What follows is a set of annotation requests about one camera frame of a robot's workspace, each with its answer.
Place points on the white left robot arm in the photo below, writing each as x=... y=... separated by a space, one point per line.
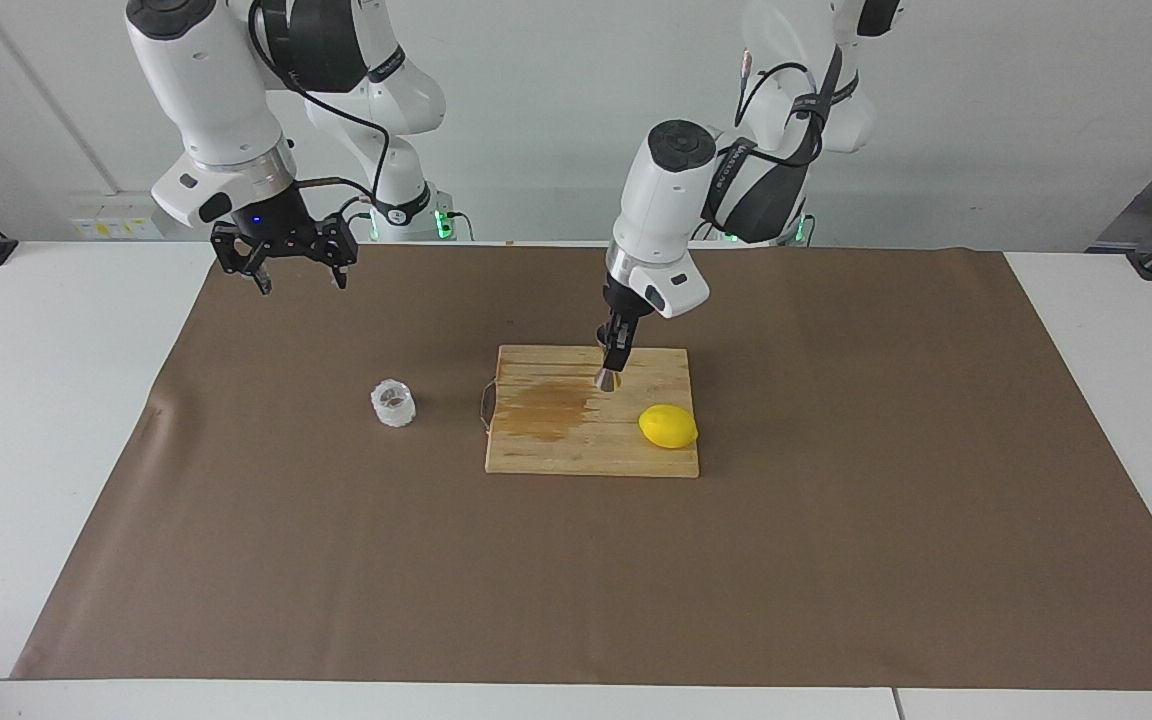
x=661 y=200

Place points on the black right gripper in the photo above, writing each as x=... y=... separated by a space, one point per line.
x=281 y=225

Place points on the wooden cutting board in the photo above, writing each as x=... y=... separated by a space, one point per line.
x=596 y=450

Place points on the clear glass cup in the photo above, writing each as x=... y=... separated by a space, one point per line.
x=394 y=404

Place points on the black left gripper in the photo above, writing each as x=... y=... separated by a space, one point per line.
x=624 y=312

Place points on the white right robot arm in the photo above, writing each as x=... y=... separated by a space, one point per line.
x=216 y=90

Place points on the brown paper table mat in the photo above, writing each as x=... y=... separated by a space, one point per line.
x=336 y=580

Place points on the yellow lemon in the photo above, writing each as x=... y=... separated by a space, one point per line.
x=668 y=426

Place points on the white wall socket strip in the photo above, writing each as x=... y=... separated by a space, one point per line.
x=106 y=222

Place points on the steel double jigger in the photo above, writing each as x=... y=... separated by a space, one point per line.
x=606 y=380

